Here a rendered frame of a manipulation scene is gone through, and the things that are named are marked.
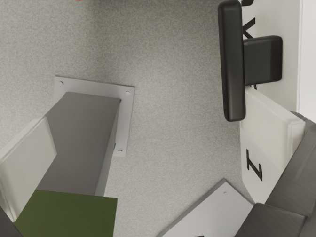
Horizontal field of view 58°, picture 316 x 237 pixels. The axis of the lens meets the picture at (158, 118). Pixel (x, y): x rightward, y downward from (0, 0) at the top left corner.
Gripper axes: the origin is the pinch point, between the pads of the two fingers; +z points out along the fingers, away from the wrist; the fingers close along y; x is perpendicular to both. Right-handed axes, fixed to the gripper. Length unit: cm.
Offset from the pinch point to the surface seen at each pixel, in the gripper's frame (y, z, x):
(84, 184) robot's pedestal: -14.1, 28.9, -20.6
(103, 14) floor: -13, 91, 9
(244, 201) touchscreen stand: 34, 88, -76
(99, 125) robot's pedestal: -15, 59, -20
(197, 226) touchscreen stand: 12, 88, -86
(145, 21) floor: 2, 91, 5
